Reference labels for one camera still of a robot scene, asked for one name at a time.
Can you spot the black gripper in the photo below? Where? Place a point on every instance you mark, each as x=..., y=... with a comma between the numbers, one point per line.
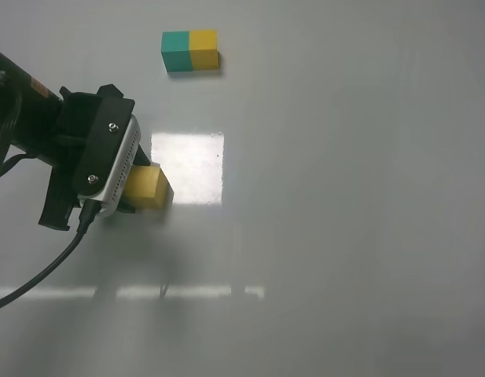
x=73, y=125

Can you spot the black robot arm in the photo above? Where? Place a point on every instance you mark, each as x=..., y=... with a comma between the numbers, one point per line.
x=28, y=118

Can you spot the green template block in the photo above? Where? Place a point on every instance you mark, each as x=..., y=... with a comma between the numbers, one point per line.
x=175, y=51

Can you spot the yellow template block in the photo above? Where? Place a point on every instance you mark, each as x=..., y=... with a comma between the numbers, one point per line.
x=203, y=49

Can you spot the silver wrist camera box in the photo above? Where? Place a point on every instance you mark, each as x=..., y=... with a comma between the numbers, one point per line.
x=108, y=155

